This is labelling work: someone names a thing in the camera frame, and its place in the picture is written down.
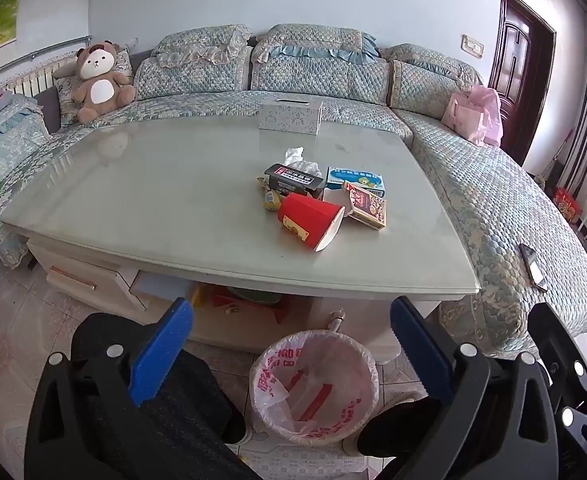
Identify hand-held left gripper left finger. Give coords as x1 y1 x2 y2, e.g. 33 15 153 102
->
24 297 195 480

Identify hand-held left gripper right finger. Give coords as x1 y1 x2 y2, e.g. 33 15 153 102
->
390 296 560 480

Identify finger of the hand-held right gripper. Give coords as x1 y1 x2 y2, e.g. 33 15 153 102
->
527 301 587 480

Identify trash bin with plastic liner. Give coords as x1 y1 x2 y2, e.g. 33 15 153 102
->
248 329 380 447

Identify red cardboard box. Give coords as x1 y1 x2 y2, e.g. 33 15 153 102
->
342 181 388 231

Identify white box with blue band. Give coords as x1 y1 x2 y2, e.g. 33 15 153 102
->
322 187 349 209

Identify blue and white medicine box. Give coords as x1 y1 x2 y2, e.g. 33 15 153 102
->
325 166 388 198

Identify person's right leg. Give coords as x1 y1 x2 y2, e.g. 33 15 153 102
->
357 394 454 461

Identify coffee table drawer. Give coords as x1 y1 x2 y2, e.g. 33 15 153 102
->
48 254 140 312

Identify red gift box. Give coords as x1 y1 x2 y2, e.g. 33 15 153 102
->
553 187 581 223

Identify red plastic stool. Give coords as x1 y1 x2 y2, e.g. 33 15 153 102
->
211 287 294 323

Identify pale glass-topped coffee table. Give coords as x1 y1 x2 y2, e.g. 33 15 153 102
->
0 117 481 366

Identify quilted blue-green sofa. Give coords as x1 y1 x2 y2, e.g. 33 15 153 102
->
0 24 587 361

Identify red paper cup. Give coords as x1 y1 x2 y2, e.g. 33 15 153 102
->
278 192 347 253

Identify yellow wrapper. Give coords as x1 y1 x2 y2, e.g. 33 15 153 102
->
256 176 282 211

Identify black cardboard box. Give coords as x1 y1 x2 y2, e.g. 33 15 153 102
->
264 162 325 198

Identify pink plastic bag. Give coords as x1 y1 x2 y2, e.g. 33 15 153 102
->
468 85 503 147

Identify crumpled white tissue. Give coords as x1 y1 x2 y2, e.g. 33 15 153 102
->
284 146 321 177

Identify pink paper bag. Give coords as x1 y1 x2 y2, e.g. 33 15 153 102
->
442 92 491 143

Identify dark wooden door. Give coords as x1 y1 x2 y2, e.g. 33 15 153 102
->
487 0 557 166

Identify patterned tissue box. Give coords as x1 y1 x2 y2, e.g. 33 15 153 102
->
258 99 323 136

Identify brown and white teddy bear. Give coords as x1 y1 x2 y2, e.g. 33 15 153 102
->
70 40 137 125

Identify white radiator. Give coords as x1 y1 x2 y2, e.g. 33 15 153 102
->
4 57 82 96

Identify grey wall pipe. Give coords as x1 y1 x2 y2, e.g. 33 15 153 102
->
0 35 93 86

